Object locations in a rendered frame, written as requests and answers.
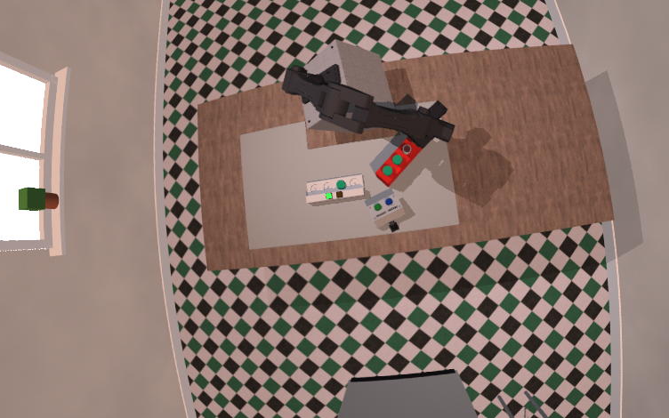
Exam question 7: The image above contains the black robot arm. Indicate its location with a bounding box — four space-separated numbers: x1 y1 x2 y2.
282 64 455 143

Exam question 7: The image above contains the light grey flat mat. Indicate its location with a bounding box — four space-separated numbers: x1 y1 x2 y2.
240 121 459 250

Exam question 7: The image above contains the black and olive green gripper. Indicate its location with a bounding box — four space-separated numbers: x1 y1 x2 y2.
407 135 435 149

